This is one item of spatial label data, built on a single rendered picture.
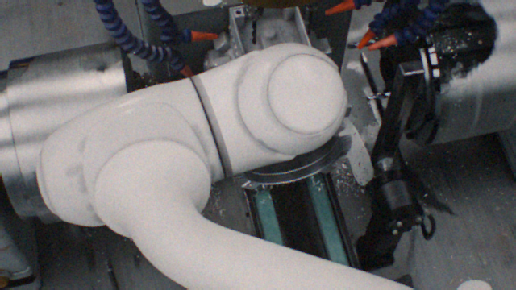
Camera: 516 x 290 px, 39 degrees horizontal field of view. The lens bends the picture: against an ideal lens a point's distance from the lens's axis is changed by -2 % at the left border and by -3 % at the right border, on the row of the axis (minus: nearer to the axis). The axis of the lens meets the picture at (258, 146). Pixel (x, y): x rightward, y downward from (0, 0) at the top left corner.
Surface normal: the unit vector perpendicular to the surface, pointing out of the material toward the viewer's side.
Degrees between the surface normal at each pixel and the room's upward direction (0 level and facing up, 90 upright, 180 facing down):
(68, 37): 0
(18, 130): 24
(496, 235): 0
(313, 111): 38
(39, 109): 13
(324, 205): 0
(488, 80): 51
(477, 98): 62
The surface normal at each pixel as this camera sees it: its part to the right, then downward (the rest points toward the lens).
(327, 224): 0.02, -0.48
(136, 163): 0.00, -0.22
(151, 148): 0.22, -0.13
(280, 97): 0.07, 0.03
